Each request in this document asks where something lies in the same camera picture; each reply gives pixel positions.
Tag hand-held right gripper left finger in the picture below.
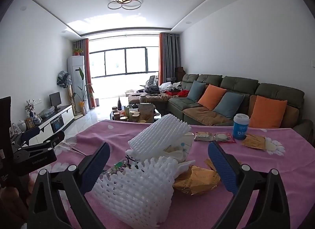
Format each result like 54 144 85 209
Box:
28 142 111 229

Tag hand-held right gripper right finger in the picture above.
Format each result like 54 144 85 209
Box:
207 141 291 229

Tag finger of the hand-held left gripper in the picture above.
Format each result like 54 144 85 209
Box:
11 126 41 147
24 131 66 152

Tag clear green-print wrapper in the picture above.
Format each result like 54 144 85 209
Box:
101 159 134 178

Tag golden snack wrapper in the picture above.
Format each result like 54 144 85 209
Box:
172 165 222 195

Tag large white foam fruit net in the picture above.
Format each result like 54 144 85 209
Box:
92 156 178 229

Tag white printed plastic bag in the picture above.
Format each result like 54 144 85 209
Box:
161 132 195 166

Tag small white foam fruit net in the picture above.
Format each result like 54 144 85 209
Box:
128 114 192 158

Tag clear crystal ornament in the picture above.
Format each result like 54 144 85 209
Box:
9 123 23 141

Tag black cabinet appliance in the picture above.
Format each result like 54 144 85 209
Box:
50 117 65 132

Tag pink flower-print blanket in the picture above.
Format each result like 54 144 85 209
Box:
29 119 315 229

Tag small plant in vase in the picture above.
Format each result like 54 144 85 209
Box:
25 99 35 119

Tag patterned glass bowl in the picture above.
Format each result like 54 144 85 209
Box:
39 106 55 118

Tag clear red-edged packet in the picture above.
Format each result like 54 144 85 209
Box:
214 132 237 144

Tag clear red snack packet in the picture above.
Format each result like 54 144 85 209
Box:
194 132 217 142

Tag white black-topped tv cabinet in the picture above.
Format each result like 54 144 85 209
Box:
10 105 75 146

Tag golden brown packet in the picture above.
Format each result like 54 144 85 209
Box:
241 134 267 150

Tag blue paper cup white lid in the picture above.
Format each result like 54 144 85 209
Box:
233 114 250 140

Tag black monitor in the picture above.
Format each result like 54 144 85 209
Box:
49 92 62 111

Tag wooden stand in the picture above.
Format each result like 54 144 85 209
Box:
67 86 75 107

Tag brown sofa seat pad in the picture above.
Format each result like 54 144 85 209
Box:
183 107 237 126

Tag large blue cushion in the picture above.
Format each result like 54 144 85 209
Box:
213 92 245 120

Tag tall leafy plant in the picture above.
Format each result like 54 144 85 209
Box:
72 68 95 116

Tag group of jars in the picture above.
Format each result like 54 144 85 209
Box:
112 95 148 123

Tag patterned hanging cloth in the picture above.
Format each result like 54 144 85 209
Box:
57 70 72 89

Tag orange cushion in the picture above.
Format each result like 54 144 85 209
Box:
197 84 227 111
249 95 288 129

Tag kraft paper snack bag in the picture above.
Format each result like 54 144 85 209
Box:
138 103 156 121

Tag white standing air conditioner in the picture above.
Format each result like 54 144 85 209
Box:
67 55 85 102

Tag brown ottoman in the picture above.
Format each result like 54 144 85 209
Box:
128 92 170 104

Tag black glass coffee table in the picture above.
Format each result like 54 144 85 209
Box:
109 109 162 123

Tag small blue cushion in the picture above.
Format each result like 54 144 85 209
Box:
187 80 206 103

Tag orange grey curtain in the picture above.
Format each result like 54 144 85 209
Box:
76 38 96 109
158 32 182 86

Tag red cloth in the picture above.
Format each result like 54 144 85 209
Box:
165 89 190 97

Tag green sectional sofa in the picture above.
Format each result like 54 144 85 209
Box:
128 73 313 136

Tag black bag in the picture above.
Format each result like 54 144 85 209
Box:
145 85 161 95

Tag pile of white clothes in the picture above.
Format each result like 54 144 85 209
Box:
159 82 183 92

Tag brown cardboard boxes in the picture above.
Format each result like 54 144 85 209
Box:
175 67 186 82

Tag large black-framed window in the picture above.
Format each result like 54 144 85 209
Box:
88 46 159 79

